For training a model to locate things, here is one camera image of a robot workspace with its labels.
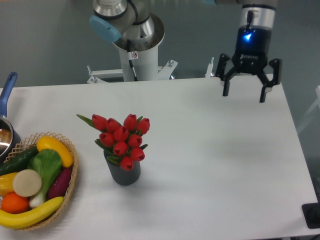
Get green cucumber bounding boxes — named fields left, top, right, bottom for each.
left=0, top=146, right=38, bottom=176

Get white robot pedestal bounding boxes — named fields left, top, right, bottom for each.
left=87, top=13, right=178, bottom=84

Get yellow bell pepper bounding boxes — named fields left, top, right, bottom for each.
left=0, top=172, right=18, bottom=196

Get purple sweet potato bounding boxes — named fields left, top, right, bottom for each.
left=47, top=168, right=72, bottom=200

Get red tulip bouquet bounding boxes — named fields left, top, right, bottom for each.
left=76, top=113, right=151, bottom=171

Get yellow banana lower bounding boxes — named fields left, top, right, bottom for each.
left=0, top=196, right=64, bottom=230

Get woven wicker basket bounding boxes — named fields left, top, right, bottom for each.
left=4, top=132, right=79, bottom=231

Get black device at table edge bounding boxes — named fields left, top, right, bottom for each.
left=301, top=202, right=320, bottom=229

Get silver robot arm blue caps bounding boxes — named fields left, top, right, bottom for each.
left=89, top=0, right=282, bottom=102

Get green bok choy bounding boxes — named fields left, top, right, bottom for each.
left=27, top=149, right=62, bottom=209

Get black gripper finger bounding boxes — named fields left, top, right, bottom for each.
left=258, top=58, right=283, bottom=104
left=215, top=53, right=241, bottom=97

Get orange fruit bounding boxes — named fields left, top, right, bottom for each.
left=0, top=192, right=29, bottom=214

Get beige round disc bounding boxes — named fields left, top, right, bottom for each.
left=12, top=169, right=42, bottom=197

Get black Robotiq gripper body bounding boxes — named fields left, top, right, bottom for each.
left=231, top=27, right=272, bottom=75

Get dark grey ribbed vase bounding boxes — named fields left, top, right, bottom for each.
left=103, top=150, right=141, bottom=186

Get blue handled saucepan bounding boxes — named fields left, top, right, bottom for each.
left=0, top=72, right=21, bottom=165

